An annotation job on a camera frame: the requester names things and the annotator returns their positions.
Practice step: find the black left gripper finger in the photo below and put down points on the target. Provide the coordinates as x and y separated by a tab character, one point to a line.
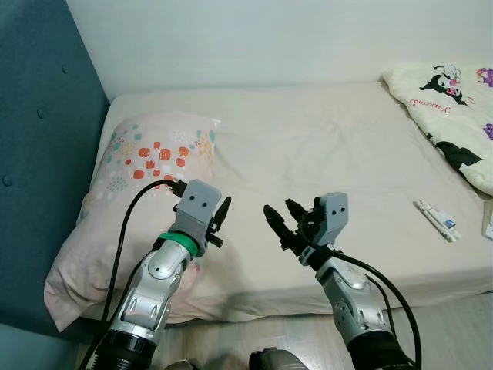
225	210
216	217

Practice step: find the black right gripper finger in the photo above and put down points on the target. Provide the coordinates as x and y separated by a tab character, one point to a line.
297	215
279	230

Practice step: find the pink floral print pillow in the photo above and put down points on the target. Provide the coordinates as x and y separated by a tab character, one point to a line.
115	193

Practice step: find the white blue lettered book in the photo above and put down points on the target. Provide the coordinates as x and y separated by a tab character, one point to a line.
488	230

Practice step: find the cream sheeted bed mattress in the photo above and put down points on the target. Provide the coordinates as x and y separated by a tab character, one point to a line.
323	146

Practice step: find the grey robot right leg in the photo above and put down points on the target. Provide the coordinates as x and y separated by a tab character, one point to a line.
277	361

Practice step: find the white blue tube package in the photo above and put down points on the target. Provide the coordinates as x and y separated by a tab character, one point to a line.
437	220

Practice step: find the cream cartoon print blanket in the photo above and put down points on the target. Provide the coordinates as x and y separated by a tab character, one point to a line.
462	131

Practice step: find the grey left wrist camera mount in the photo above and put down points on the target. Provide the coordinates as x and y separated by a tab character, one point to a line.
196	204

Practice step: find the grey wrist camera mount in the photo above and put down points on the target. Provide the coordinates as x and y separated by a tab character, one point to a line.
333	216
196	204

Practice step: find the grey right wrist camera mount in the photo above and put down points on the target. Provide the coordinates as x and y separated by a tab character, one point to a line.
333	216

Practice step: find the teal upholstered bed frame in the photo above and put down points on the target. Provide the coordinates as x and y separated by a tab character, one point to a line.
46	116

